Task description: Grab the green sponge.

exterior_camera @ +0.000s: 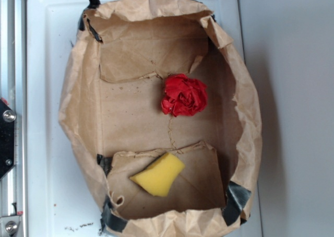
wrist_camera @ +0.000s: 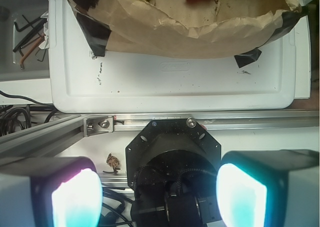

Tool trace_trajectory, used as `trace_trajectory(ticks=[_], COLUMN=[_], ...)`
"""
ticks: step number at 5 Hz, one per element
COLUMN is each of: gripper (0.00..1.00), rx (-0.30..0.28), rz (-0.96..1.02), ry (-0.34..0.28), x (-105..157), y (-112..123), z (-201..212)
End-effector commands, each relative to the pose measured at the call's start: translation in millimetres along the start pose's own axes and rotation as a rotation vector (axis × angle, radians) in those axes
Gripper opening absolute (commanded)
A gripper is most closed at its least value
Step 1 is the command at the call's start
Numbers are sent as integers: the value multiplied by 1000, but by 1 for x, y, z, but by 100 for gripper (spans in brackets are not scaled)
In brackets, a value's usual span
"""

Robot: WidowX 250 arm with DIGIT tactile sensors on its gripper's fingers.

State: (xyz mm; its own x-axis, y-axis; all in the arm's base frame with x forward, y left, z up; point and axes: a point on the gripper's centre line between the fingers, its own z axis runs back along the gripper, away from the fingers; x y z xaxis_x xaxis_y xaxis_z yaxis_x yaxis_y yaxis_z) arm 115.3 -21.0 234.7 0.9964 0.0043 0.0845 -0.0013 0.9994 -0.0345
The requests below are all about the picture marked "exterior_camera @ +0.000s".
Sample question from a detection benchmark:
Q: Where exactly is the brown paper bag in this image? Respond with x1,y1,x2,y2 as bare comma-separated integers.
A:
59,0,262,236

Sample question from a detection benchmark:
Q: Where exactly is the white plastic bin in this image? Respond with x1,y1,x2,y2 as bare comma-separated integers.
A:
27,0,261,236

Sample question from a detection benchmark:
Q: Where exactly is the yellow and green sponge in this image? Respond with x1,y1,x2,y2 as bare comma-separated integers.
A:
129,152,185,197

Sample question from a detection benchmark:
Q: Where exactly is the black bracket with bolts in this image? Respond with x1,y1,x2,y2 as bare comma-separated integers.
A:
0,100,16,179

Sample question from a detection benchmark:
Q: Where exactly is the crumpled red paper ball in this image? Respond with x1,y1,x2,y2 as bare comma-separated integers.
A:
161,74,208,117

